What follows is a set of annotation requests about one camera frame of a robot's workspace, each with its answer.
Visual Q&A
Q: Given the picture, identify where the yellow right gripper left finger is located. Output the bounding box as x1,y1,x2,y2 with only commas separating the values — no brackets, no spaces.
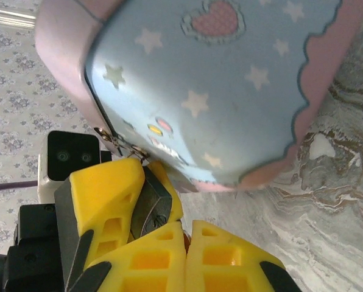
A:
66,220,188,292

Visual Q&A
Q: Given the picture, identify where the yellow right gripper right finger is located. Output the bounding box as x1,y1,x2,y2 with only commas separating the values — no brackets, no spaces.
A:
185,219,303,292

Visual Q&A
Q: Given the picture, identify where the blue pink cartoon tin box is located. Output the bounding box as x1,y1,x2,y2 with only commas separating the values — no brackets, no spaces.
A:
35,0,363,194

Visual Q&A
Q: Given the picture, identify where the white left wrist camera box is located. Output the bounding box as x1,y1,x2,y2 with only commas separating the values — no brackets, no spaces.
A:
37,130,102,195

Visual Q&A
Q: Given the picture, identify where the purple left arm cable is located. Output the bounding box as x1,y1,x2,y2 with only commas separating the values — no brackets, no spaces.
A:
0,179,39,193

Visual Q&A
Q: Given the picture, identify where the aluminium corner post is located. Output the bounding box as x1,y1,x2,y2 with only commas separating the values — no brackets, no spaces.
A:
0,7,37,30

